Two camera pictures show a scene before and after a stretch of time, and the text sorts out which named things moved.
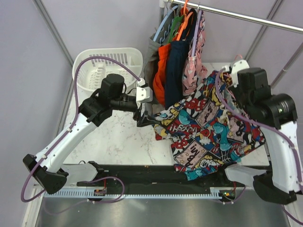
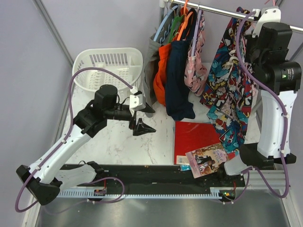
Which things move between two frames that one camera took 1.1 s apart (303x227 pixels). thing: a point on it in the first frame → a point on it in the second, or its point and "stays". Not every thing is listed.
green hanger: [176, 22] stays
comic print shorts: [209, 131] → [229, 80]
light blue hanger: [167, 13] stays
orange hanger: [186, 17] stays
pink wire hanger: [241, 56] → [274, 2]
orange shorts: [159, 78] stays
